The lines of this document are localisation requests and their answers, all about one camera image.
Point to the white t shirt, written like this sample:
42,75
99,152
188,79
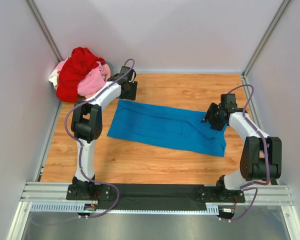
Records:
53,78

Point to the red t shirt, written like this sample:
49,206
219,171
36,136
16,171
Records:
74,70

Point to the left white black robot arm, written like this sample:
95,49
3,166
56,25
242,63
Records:
87,126

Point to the pink t shirt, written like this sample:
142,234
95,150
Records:
92,83

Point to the aluminium corner post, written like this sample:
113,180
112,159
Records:
266,36
44,29

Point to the aluminium frame rail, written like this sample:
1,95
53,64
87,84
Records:
270,195

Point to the blue t shirt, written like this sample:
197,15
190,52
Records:
166,127

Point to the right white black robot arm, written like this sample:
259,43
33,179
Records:
261,158

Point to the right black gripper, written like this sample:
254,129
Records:
208,117

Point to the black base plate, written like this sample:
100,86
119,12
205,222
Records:
161,196

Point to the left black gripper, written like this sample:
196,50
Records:
132,96

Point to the grey laundry basket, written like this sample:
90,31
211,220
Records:
109,68

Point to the right aluminium corner post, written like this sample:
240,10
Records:
266,36

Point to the left aluminium corner post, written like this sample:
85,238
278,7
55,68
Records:
44,29

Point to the grey slotted cable duct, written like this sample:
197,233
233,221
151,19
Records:
86,208

